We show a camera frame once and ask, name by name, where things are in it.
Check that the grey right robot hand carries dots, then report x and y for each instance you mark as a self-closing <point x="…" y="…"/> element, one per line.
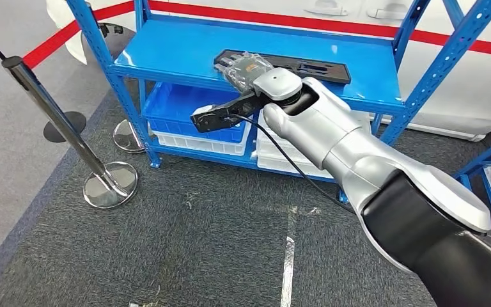
<point x="245" y="70"/>

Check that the black plastic panel part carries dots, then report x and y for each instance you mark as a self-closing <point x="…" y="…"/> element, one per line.
<point x="343" y="76"/>

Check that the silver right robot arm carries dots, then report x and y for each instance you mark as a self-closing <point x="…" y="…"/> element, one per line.
<point x="355" y="144"/>

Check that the blue metal shelf rack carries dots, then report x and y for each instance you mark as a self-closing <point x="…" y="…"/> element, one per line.
<point x="177" y="46"/>

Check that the red barrier belt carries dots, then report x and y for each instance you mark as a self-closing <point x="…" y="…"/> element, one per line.
<point x="271" y="19"/>
<point x="59" y="40"/>

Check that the translucent white plastic tray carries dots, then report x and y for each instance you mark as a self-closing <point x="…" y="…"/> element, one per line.
<point x="279" y="167"/>
<point x="271" y="146"/>

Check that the blue plastic bin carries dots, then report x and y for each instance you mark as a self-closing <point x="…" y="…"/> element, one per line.
<point x="173" y="106"/>

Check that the black stanchion with disc base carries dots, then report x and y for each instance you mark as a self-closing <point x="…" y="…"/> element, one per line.
<point x="65" y="127"/>

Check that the white car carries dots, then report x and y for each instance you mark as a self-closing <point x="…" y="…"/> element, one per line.
<point x="461" y="97"/>

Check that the small blue metal rack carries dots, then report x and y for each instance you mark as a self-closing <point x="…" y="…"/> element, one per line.
<point x="489" y="153"/>

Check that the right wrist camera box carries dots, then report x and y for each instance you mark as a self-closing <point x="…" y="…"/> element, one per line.
<point x="211" y="120"/>

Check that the chrome stanchion post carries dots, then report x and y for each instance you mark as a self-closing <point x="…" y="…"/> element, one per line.
<point x="127" y="137"/>
<point x="59" y="123"/>

